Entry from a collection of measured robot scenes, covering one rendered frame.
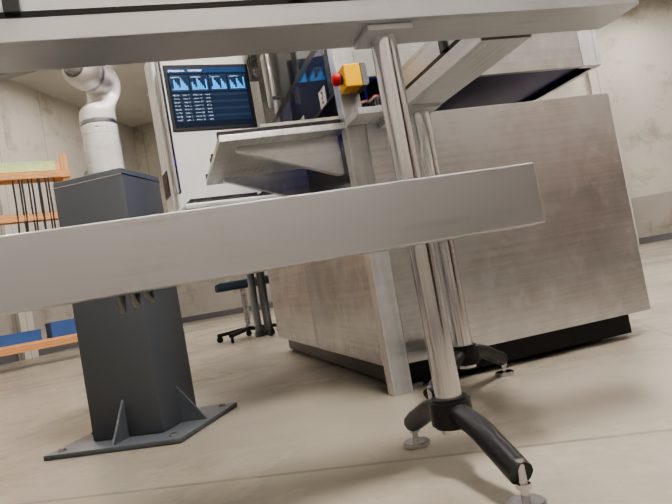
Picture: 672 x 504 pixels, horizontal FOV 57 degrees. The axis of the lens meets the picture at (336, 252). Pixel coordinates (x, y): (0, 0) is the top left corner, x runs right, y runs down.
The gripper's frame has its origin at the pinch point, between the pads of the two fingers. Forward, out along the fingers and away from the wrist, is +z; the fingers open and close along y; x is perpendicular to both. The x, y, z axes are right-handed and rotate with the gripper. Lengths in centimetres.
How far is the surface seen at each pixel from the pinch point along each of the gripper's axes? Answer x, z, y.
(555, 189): -95, 52, -13
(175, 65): 19, -37, 87
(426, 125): -41, 31, -35
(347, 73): -24.4, 9.3, -21.8
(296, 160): -8.8, 30.2, -2.8
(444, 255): -40, 69, -34
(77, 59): 46, 26, -86
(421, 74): -35, 21, -50
